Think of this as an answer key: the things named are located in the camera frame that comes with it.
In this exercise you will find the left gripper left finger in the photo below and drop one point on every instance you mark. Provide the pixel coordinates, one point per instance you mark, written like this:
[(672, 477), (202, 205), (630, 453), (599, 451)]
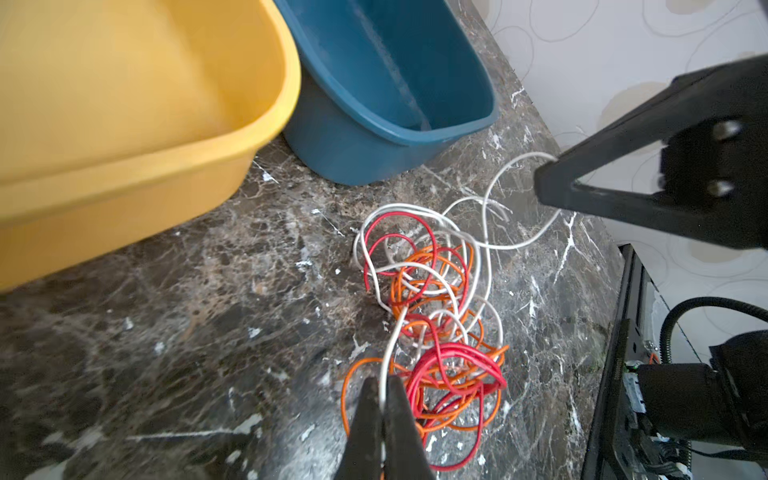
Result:
[(362, 456)]

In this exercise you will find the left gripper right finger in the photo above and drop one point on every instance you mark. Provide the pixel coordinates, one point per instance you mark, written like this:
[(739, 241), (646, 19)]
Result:
[(405, 457)]

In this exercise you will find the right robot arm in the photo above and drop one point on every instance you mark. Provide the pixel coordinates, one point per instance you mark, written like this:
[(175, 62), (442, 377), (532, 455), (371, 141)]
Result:
[(712, 127)]

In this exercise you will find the teal plastic tray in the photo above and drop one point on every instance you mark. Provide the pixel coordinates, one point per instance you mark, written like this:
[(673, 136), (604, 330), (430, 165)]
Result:
[(386, 86)]

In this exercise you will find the middle yellow plastic tray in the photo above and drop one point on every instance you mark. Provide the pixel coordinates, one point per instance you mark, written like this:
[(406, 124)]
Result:
[(121, 119)]

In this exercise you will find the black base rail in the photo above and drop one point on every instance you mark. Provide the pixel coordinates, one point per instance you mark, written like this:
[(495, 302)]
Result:
[(621, 444)]

